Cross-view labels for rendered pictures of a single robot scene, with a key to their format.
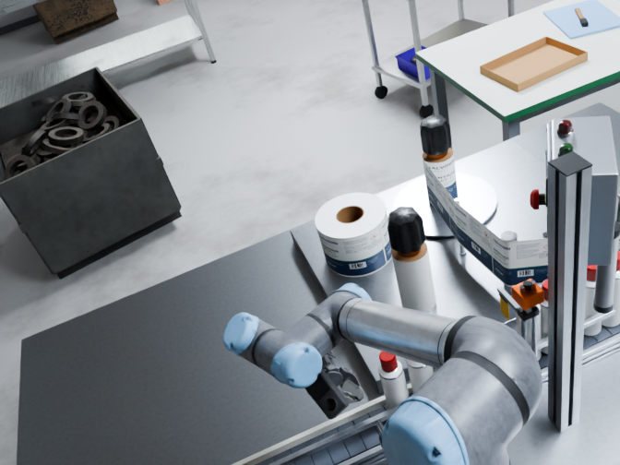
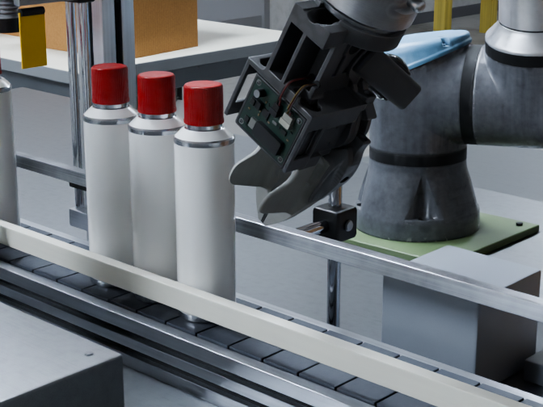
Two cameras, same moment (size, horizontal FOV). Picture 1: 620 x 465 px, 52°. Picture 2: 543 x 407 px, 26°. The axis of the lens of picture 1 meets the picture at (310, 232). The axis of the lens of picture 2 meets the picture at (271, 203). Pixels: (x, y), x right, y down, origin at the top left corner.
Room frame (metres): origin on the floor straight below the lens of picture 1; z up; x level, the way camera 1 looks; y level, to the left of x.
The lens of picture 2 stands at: (1.39, 0.72, 1.27)
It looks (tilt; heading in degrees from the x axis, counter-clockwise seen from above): 17 degrees down; 232
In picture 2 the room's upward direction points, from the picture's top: straight up
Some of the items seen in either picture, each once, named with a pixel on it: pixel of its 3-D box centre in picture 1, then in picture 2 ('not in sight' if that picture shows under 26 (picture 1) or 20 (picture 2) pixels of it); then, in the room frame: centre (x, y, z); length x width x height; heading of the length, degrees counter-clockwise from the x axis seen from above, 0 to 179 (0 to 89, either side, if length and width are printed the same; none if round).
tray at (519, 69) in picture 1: (532, 63); not in sight; (2.30, -1.07, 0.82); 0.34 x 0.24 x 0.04; 104
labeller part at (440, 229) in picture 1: (444, 203); not in sight; (1.50, -0.41, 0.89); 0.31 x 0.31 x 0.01
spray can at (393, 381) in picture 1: (394, 386); (205, 201); (0.84, -0.08, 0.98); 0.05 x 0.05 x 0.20
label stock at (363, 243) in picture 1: (354, 233); not in sight; (1.40, -0.12, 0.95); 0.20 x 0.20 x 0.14
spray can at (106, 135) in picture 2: not in sight; (113, 174); (0.86, -0.20, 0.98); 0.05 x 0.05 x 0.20
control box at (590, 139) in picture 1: (578, 191); not in sight; (0.82, -0.46, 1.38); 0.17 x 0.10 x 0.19; 154
